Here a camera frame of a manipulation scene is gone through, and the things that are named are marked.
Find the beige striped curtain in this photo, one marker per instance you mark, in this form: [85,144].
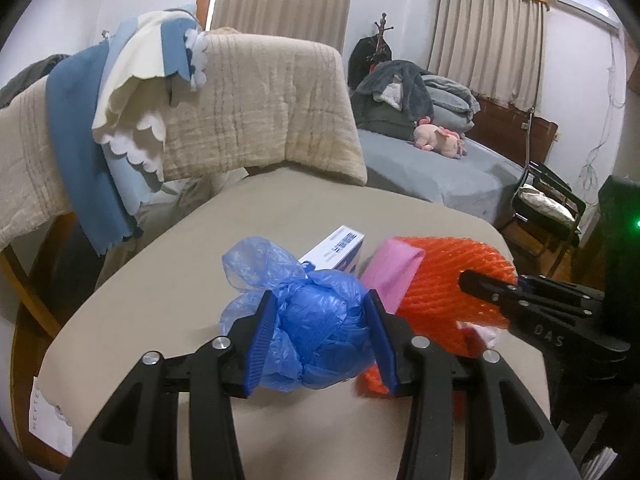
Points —
[285,0]
[485,45]

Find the grey seat cushion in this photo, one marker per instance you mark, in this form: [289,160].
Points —
[545,202]

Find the bed with grey sheet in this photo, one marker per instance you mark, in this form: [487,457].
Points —
[440,180]

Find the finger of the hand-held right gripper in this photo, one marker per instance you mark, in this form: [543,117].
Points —
[560,292]
[492,296]

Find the orange foam net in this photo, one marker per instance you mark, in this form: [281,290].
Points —
[435,285]

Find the dark wooden headboard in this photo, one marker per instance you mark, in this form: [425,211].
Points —
[500,125]

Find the grey folded duvets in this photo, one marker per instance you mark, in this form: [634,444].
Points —
[450,102]

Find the blue plastic bag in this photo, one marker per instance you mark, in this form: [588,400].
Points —
[320,320]

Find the dark grey garment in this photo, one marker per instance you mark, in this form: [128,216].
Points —
[30,72]

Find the black metal chair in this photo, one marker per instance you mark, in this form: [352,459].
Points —
[575,205]

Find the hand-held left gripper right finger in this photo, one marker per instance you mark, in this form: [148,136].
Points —
[381,342]

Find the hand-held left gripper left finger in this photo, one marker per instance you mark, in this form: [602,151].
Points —
[260,342]

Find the beige tablecloth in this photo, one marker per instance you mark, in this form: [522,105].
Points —
[175,280]

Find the blue cream scalloped blanket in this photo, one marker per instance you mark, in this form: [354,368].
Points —
[75,125]

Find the white air conditioner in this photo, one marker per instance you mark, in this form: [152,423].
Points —
[585,5]

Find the pink paper piece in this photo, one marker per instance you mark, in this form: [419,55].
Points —
[390,270]

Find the dark hanging coat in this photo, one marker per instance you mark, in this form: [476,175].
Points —
[362,60]

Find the white blue cardboard box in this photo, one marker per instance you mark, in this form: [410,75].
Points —
[335,250]

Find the wooden chair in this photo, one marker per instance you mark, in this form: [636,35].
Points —
[30,290]

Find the pink plush toy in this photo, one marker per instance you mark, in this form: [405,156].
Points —
[432,136]

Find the beige quilt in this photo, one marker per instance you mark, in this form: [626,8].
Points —
[260,105]

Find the wooden coat rack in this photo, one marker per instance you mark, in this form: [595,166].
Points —
[384,27]

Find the white paper label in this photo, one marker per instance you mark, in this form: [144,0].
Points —
[50,425]

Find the dark grey fleece blanket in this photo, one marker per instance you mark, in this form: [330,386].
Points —
[395,85]

